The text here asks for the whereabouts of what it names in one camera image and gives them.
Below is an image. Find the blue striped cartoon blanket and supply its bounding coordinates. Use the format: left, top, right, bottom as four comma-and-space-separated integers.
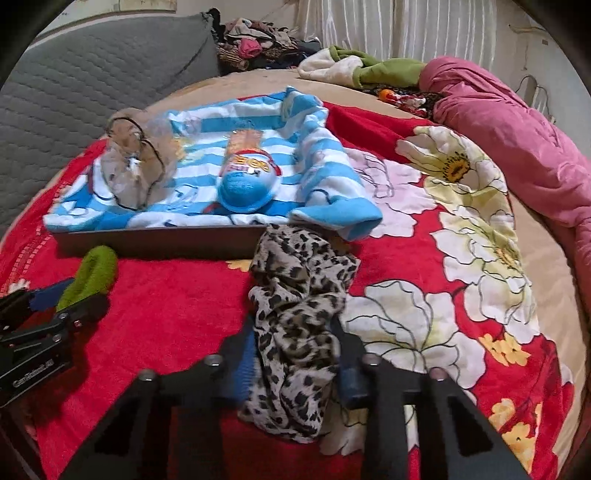
42, 85, 384, 241

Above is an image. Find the grey quilted cushion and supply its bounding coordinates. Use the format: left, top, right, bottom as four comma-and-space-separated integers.
0, 11, 220, 236

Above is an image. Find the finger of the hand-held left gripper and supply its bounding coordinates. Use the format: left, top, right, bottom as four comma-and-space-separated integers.
25, 277, 75, 319
55, 293, 109, 333

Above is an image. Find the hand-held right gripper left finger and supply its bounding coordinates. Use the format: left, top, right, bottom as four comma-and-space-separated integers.
60, 330, 259, 480

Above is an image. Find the white striped curtain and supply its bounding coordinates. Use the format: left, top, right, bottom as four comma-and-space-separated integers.
295, 0, 513, 63

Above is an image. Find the leopard print cloth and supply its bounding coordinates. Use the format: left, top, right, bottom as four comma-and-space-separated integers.
238, 224, 361, 444

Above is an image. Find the clear plastic bag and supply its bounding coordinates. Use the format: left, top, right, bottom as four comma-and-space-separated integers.
99, 107, 185, 210

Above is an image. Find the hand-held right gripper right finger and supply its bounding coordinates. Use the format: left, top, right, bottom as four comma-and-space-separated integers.
330, 318, 532, 480

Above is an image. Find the beige bed sheet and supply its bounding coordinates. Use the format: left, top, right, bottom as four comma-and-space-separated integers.
0, 65, 591, 480

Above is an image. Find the yellow snack packet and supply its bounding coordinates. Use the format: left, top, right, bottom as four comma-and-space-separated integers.
222, 127, 282, 178

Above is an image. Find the white and green fleece blanket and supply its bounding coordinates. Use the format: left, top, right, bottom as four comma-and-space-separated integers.
298, 45, 428, 90

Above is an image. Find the dark brown tray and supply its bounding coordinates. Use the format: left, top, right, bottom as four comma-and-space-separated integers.
51, 224, 269, 260

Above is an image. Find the pile of mixed clothes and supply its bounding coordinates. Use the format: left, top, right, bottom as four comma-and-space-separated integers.
210, 8, 324, 72

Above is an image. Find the pink quilt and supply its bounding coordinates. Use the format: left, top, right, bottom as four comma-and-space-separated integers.
419, 55, 591, 287

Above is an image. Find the green fleece sock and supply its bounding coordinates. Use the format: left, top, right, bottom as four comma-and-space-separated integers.
55, 246, 118, 315

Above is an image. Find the red floral blanket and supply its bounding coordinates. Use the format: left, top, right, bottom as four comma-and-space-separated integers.
0, 99, 578, 480

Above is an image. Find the red and white snack bag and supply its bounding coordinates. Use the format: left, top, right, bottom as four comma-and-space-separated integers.
397, 92, 430, 112

